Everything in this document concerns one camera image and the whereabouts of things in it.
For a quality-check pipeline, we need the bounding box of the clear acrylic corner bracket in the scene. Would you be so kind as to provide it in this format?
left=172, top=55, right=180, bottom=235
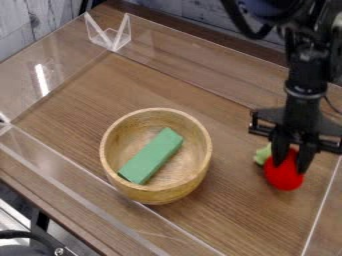
left=85, top=13, right=132, bottom=52

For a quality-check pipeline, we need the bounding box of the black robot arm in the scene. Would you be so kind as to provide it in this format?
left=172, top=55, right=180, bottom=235
left=221, top=0, right=342, bottom=173

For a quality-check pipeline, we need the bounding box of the green rectangular block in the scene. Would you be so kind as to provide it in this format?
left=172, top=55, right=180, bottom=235
left=118, top=128, right=184, bottom=185

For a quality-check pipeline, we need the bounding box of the clear acrylic tray wall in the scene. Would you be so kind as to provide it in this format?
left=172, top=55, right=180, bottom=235
left=0, top=115, right=225, bottom=256

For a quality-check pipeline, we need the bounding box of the black cable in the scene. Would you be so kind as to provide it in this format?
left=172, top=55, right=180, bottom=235
left=0, top=229, right=51, bottom=256

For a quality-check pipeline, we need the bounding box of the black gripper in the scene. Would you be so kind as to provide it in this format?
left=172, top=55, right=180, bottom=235
left=248, top=89, right=342, bottom=174

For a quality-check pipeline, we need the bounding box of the wooden bowl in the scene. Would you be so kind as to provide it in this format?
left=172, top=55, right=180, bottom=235
left=99, top=108, right=213, bottom=205

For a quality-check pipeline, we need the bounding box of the black table frame bracket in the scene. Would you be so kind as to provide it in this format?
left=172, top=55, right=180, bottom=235
left=30, top=208, right=101, bottom=256

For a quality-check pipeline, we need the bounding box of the red plush strawberry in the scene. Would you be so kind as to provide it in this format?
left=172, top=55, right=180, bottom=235
left=254, top=144, right=305, bottom=191

